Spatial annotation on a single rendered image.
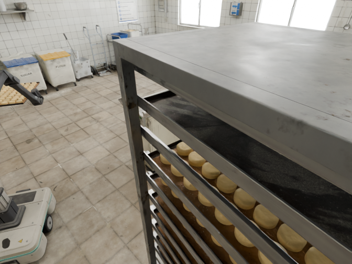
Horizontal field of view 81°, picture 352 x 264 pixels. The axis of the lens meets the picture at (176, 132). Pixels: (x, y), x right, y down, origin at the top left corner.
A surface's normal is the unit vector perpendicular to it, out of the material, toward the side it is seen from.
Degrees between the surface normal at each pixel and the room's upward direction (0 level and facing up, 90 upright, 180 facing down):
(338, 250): 90
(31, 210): 0
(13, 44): 90
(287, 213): 90
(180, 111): 0
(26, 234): 0
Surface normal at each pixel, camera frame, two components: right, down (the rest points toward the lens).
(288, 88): 0.00, -0.82
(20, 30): 0.72, 0.39
